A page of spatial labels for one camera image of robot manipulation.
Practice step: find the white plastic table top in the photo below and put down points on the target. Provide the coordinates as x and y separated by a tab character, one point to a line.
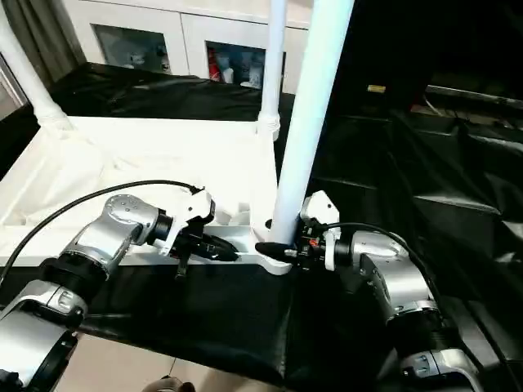
131	163

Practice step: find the white plastic table leg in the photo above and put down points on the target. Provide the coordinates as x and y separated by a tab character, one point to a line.
315	114
29	73
274	49

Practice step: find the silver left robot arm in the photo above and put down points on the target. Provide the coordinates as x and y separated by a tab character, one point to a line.
110	237

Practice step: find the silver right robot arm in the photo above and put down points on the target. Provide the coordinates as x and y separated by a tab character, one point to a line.
396	273

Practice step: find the black mat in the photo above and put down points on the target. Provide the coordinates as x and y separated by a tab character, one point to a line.
204	314

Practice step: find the grey left robot foot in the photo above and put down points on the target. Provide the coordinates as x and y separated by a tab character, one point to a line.
172	385

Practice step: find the small gold tag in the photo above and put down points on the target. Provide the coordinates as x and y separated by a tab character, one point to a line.
376	88

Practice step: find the white cabinet with glass doors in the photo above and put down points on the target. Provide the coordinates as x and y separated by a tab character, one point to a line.
180	24

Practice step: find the black metal bar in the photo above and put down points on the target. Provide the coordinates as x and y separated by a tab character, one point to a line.
478	96

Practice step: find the grey curtain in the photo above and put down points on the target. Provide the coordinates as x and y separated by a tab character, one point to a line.
37	33

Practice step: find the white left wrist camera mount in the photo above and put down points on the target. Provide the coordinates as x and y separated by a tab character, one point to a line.
196	211

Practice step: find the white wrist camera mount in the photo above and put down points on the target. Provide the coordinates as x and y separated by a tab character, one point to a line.
196	211
320	211

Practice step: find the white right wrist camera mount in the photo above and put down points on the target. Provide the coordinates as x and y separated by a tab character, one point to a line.
320	211

